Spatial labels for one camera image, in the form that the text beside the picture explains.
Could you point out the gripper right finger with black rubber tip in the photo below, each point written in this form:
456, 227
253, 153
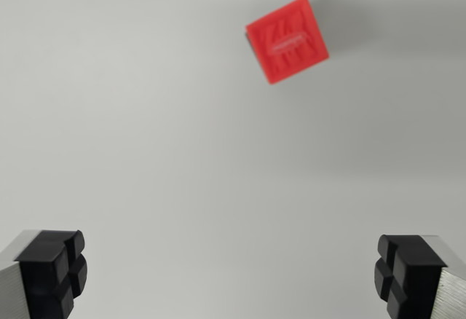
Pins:
415, 275

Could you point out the gripper left finger with black rubber tip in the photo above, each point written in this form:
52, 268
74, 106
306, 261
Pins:
40, 271

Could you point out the red plastic cube embossed logo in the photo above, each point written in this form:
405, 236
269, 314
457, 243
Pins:
287, 40

